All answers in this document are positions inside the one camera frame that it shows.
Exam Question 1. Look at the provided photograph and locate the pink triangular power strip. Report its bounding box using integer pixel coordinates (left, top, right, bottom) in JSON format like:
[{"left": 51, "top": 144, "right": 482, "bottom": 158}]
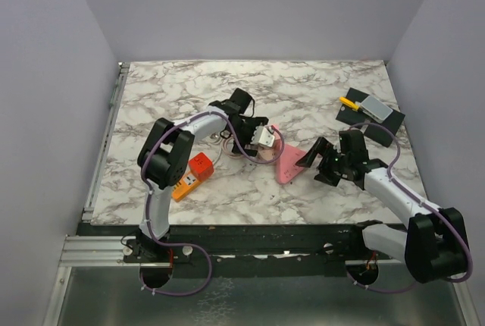
[{"left": 275, "top": 144, "right": 305, "bottom": 184}]

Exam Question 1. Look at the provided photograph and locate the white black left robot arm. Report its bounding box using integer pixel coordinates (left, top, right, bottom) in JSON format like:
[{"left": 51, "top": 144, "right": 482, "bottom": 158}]
[{"left": 137, "top": 89, "right": 269, "bottom": 262}]

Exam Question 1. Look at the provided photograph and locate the pink power cable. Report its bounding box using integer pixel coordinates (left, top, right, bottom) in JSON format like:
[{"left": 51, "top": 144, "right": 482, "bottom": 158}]
[{"left": 217, "top": 136, "right": 243, "bottom": 159}]

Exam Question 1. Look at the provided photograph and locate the white grey network switch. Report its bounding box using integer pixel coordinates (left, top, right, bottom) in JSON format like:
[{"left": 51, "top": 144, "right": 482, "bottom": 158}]
[{"left": 360, "top": 96, "right": 393, "bottom": 123}]

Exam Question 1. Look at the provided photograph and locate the black flat box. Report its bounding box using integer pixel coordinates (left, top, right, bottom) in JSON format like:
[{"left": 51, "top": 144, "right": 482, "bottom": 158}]
[{"left": 364, "top": 110, "right": 405, "bottom": 148}]

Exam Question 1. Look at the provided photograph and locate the red cube socket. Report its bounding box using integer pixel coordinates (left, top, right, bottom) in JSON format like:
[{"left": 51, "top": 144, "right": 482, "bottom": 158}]
[{"left": 188, "top": 152, "right": 214, "bottom": 182}]

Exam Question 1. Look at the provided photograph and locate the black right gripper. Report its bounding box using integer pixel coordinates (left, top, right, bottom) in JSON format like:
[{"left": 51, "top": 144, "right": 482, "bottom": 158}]
[{"left": 296, "top": 136, "right": 351, "bottom": 187}]

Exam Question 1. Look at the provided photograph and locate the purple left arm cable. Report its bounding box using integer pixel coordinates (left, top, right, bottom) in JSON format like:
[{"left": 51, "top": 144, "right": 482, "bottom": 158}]
[{"left": 140, "top": 111, "right": 286, "bottom": 297}]

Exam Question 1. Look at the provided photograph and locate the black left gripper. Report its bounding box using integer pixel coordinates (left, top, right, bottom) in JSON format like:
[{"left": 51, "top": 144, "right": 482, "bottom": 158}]
[{"left": 228, "top": 118, "right": 268, "bottom": 156}]

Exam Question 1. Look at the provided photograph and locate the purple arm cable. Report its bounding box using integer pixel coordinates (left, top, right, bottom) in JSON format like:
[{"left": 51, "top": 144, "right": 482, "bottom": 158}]
[
  {"left": 140, "top": 111, "right": 286, "bottom": 297},
  {"left": 348, "top": 121, "right": 474, "bottom": 293}
]

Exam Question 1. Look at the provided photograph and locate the aluminium frame rail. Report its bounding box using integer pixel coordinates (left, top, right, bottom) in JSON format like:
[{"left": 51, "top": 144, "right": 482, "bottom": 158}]
[{"left": 55, "top": 61, "right": 476, "bottom": 325}]

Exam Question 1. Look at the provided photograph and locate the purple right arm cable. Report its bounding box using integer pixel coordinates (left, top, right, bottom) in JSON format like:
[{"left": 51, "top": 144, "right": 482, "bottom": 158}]
[{"left": 348, "top": 121, "right": 474, "bottom": 293}]

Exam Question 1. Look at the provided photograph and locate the orange power strip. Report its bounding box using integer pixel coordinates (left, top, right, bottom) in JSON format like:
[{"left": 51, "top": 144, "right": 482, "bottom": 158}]
[{"left": 172, "top": 171, "right": 202, "bottom": 202}]

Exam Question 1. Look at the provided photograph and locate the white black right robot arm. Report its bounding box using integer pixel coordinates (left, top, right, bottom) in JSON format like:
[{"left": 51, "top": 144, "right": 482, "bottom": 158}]
[{"left": 296, "top": 127, "right": 474, "bottom": 284}]

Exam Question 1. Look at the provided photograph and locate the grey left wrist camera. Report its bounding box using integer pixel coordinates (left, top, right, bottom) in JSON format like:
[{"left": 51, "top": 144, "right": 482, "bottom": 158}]
[{"left": 251, "top": 125, "right": 276, "bottom": 149}]

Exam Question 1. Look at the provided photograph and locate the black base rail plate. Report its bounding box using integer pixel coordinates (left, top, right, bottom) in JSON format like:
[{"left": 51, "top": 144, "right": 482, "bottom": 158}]
[{"left": 76, "top": 223, "right": 377, "bottom": 278}]

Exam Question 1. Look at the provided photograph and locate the round pink power strip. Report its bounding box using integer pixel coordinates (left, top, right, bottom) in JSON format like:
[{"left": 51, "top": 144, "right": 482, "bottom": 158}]
[{"left": 256, "top": 139, "right": 284, "bottom": 165}]

